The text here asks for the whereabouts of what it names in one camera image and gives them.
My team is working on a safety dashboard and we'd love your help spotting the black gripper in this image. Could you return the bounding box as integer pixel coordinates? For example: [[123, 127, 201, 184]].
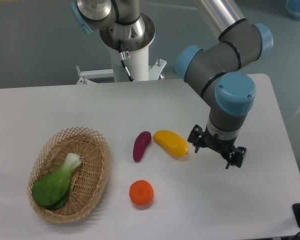
[[187, 124, 247, 170]]

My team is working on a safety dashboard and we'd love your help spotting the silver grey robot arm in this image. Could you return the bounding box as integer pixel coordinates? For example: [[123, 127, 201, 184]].
[[70, 0, 273, 167]]

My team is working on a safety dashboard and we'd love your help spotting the orange toy orange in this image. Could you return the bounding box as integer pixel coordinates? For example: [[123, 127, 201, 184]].
[[129, 179, 154, 206]]

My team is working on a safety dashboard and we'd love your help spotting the yellow toy mango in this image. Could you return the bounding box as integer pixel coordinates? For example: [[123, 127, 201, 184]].
[[153, 130, 188, 158]]

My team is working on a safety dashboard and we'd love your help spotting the purple toy eggplant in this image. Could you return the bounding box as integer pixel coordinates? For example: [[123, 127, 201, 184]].
[[132, 131, 152, 163]]

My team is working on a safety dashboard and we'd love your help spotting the woven bamboo basket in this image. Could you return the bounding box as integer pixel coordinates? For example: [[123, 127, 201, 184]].
[[27, 127, 111, 224]]

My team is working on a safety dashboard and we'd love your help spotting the blue object in corner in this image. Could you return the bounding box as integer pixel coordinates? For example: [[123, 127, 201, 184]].
[[285, 0, 300, 21]]

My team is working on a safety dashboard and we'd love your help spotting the green toy bok choy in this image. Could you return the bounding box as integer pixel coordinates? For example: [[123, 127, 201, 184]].
[[31, 153, 81, 210]]

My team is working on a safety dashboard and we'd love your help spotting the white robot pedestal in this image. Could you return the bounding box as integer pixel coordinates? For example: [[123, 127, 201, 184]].
[[75, 12, 168, 85]]

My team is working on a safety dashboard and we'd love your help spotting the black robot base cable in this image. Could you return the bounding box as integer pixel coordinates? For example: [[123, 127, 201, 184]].
[[117, 39, 135, 83]]

